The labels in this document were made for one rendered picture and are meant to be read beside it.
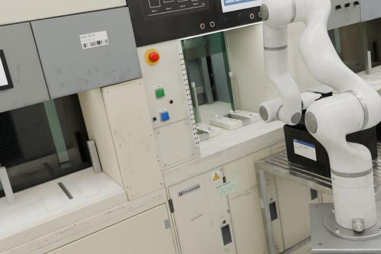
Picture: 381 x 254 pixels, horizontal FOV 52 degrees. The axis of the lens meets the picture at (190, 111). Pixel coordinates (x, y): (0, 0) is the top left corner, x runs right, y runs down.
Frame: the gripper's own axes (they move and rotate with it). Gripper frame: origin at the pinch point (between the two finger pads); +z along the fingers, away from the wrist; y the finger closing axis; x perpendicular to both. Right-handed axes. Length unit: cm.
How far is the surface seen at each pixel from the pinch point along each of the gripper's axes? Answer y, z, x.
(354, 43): -85, 107, 2
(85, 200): -25, -104, -21
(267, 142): -27.6, -14.0, -23.9
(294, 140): -6.1, -13.8, -18.3
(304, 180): 7.6, -21.7, -30.1
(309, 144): 3.9, -13.8, -17.9
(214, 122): -62, -24, -17
